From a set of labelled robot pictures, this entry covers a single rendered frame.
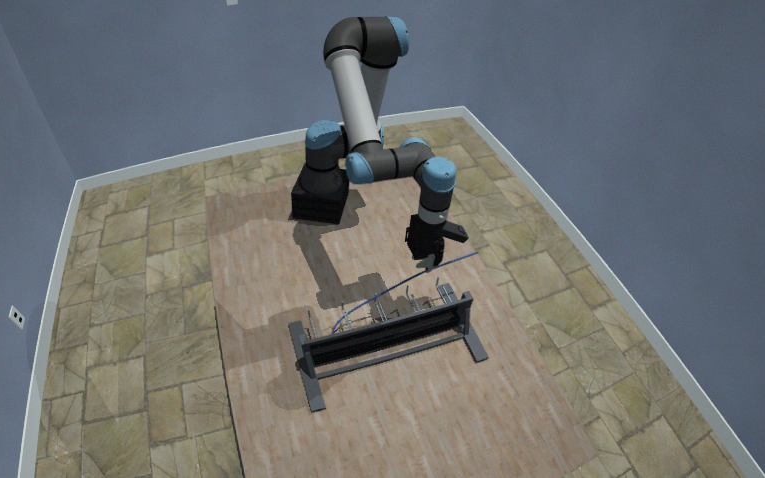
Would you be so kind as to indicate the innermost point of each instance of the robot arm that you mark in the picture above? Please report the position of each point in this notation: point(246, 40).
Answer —
point(384, 40)

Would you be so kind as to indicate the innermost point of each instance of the black network patch panel rack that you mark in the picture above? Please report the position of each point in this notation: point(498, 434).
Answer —
point(371, 338)

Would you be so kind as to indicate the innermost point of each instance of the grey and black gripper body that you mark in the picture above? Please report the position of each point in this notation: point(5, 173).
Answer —
point(423, 240)

